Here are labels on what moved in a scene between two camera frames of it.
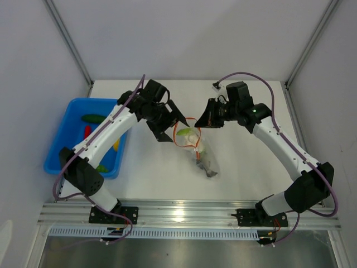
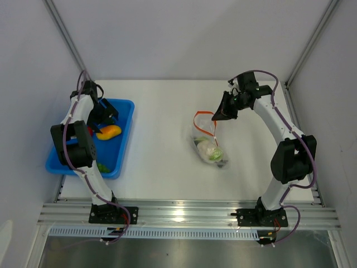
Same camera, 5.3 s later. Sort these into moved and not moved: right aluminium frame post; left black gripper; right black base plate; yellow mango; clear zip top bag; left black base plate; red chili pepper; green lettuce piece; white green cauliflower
Moved: left black gripper; clear zip top bag; white green cauliflower; yellow mango
Not moved: red chili pepper; right black base plate; right aluminium frame post; left black base plate; green lettuce piece
